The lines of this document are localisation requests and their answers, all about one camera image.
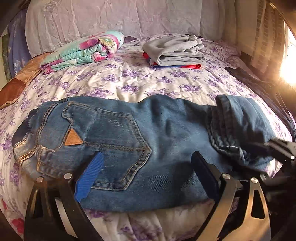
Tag blue denim jeans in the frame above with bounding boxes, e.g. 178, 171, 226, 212
11, 95, 275, 212

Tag dark navy garment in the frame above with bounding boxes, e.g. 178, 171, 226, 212
225, 67, 295, 142

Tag brown satin pillow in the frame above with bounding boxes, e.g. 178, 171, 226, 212
0, 52, 51, 109

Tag purple floral bedspread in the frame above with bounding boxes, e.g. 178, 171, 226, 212
1, 39, 292, 240

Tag blue patterned hanging cloth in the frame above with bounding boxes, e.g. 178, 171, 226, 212
8, 8, 32, 78

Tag beige striped curtain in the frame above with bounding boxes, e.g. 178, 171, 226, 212
251, 1, 286, 78

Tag floral folded quilt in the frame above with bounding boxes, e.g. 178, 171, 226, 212
40, 31, 125, 74

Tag red folded garment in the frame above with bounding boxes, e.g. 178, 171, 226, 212
142, 52, 202, 69

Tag grey folded sweatpants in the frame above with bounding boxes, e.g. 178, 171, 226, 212
142, 35, 205, 66

